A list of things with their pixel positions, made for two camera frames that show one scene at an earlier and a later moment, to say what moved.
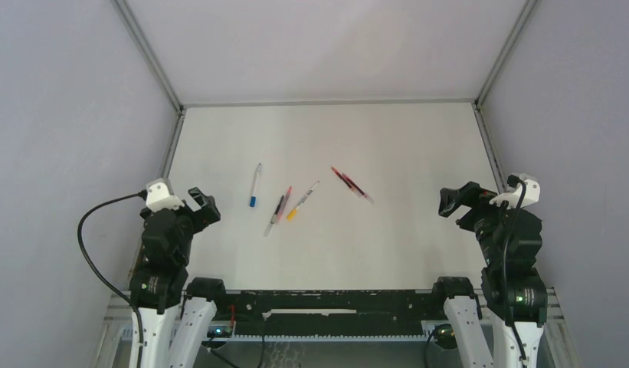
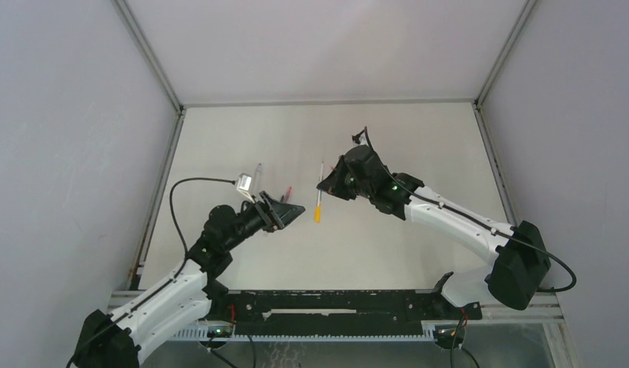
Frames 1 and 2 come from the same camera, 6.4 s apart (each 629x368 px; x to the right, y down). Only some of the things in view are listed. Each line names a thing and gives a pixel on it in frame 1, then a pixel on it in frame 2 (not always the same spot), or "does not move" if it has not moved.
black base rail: (331, 314) does not move
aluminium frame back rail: (295, 103) does not move
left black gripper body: (195, 221) to (256, 215)
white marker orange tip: (306, 195) to (319, 192)
